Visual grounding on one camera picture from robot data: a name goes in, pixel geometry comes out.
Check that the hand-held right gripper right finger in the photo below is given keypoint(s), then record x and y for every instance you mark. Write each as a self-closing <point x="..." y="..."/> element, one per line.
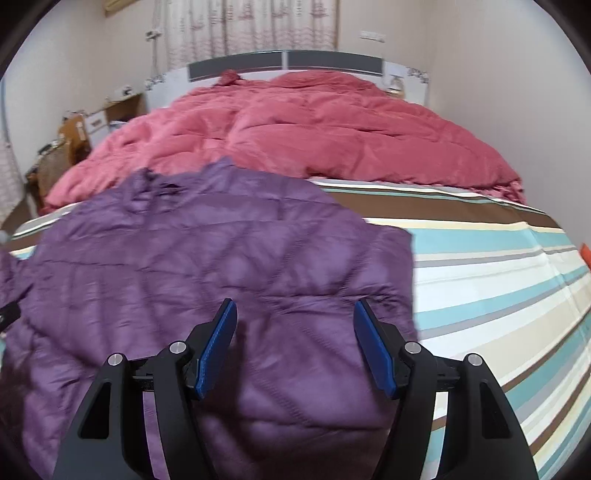
<point x="376" y="350"/>

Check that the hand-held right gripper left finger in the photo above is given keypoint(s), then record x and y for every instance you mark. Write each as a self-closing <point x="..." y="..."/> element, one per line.
<point x="217" y="344"/>

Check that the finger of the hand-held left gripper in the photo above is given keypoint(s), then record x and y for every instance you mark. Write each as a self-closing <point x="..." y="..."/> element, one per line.
<point x="7" y="316"/>

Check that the purple down jacket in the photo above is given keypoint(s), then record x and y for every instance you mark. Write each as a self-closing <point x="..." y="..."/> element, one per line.
<point x="161" y="258"/>

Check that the striped bed sheet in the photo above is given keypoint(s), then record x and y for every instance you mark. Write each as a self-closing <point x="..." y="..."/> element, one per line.
<point x="485" y="286"/>

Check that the wooden chair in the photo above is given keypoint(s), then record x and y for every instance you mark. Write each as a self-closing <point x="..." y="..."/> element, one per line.
<point x="74" y="134"/>

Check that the red quilted comforter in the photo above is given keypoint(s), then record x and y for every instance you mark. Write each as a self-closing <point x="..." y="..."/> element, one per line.
<point x="323" y="129"/>

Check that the orange cloth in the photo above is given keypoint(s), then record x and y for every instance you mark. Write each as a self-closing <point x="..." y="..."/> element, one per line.
<point x="586" y="257"/>

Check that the wooden nightstand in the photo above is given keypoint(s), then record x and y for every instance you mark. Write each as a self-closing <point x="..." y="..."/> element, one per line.
<point x="124" y="108"/>

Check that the white and grey headboard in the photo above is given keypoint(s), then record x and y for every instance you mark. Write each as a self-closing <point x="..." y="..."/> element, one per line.
<point x="332" y="60"/>

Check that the white patterned curtain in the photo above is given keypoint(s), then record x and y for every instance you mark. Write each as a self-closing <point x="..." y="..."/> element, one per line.
<point x="240" y="23"/>

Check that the beige air conditioner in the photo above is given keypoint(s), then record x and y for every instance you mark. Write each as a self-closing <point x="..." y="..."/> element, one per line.
<point x="117" y="3"/>

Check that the white wall socket strip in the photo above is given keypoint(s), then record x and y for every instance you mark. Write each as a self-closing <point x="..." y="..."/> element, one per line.
<point x="372" y="36"/>

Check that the white wall switch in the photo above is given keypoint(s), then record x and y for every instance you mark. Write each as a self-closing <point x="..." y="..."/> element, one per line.
<point x="153" y="35"/>

